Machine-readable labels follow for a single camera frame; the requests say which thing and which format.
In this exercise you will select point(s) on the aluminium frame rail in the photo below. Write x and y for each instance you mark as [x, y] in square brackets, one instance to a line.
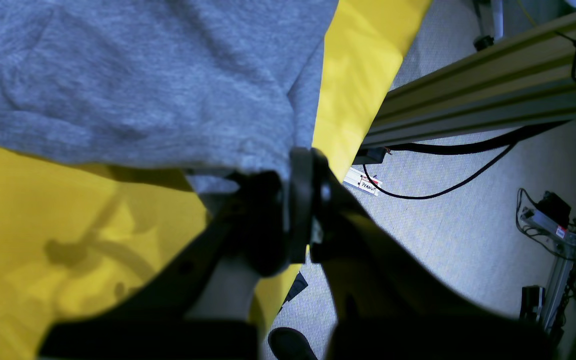
[526, 80]

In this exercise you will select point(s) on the yellow table cloth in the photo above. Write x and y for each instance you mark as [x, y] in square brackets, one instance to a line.
[75, 240]

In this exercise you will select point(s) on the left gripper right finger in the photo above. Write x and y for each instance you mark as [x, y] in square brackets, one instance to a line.
[389, 306]

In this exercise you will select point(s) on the white label tag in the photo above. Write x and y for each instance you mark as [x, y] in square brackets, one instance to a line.
[359, 180]

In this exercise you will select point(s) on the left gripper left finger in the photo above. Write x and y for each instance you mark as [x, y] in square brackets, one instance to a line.
[197, 308]

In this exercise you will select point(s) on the grey t-shirt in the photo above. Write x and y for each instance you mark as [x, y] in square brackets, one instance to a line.
[212, 87]

